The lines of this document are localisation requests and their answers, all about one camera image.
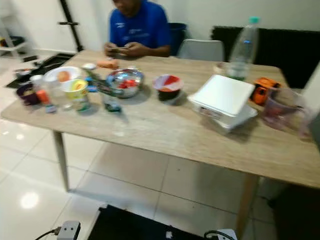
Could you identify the person in blue shirt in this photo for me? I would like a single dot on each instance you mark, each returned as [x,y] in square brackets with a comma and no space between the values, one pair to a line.
[140,27]

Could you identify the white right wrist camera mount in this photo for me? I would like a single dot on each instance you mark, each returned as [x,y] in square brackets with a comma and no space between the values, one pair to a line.
[227,235]

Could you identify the blue chair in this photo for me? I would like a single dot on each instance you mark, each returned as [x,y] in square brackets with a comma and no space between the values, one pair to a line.
[178,37]

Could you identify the small beige bowl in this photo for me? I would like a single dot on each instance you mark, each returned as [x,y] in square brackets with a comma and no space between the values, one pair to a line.
[219,68]

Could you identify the black stand pole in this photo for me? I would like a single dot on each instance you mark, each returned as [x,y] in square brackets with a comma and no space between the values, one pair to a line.
[72,27]

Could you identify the small blue packet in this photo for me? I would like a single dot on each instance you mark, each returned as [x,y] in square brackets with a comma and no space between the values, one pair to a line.
[91,85]

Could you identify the red white noodle cup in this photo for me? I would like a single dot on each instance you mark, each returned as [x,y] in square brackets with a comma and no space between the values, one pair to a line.
[167,86]

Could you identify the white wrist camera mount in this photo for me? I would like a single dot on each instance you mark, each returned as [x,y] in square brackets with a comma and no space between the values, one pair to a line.
[69,231]
[227,235]

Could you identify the small white capped bottle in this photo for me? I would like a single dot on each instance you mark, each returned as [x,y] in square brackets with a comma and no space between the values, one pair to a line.
[44,96]

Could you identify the clear pink measuring jug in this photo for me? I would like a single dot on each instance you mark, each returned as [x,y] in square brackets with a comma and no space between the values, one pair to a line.
[282,112]

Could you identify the small white lid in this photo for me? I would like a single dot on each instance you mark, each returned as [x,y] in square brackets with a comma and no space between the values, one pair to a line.
[88,66]

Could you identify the clear teal capped water bottle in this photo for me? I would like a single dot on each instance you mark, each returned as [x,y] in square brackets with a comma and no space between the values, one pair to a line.
[243,50]

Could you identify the white shelf rack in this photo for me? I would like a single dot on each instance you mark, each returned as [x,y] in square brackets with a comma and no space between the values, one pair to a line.
[14,47]

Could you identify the steel bowl with red food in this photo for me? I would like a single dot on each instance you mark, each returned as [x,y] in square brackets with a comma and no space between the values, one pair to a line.
[125,82]

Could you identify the black ribbed sofa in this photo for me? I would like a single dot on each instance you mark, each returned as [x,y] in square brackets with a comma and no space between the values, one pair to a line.
[285,55]

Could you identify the black floor mat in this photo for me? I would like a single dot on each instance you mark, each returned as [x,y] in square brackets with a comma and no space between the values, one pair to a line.
[47,65]

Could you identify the grey chair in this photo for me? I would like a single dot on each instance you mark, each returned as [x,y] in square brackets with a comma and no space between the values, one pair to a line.
[201,51]

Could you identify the clear glass jar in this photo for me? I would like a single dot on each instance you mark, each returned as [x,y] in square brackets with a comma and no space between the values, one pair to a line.
[60,97]

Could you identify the dark purple cup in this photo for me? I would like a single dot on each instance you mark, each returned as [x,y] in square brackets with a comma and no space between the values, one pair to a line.
[25,95]

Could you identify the white foam food box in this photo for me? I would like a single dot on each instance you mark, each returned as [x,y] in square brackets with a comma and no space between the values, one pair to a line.
[224,96]

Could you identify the orange sausage shaped food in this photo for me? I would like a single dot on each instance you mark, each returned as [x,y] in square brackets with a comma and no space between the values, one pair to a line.
[108,64]

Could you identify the orange and black device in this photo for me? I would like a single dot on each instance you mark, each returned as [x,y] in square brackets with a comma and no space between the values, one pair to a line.
[263,91]

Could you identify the white bowl with orange fruit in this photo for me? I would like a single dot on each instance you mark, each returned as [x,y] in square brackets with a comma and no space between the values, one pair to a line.
[62,75]

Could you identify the small metal dish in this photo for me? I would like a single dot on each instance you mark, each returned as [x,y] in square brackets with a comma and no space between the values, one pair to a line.
[21,74]

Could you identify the yellow green paper cup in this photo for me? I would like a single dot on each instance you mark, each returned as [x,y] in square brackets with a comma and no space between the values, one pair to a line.
[77,92]

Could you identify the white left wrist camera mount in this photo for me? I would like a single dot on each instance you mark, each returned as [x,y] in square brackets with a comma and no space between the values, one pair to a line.
[69,231]

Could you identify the light wooden dining table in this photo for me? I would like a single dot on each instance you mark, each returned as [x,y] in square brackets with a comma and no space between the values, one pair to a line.
[160,145]

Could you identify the dark green packet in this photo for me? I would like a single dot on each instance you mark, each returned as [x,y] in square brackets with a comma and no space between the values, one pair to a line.
[111,100]

